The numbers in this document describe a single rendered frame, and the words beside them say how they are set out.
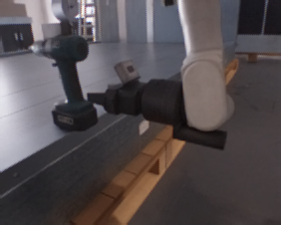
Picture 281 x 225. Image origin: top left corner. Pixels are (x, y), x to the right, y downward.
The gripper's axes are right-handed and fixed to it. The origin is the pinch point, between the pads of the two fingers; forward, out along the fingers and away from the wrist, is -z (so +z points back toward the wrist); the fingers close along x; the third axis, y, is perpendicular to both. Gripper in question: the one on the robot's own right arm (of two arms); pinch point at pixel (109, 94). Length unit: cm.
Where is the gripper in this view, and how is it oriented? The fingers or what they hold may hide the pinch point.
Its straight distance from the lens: 49.8
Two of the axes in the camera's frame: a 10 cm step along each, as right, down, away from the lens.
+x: -5.0, 3.5, -8.0
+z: 8.7, 1.6, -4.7
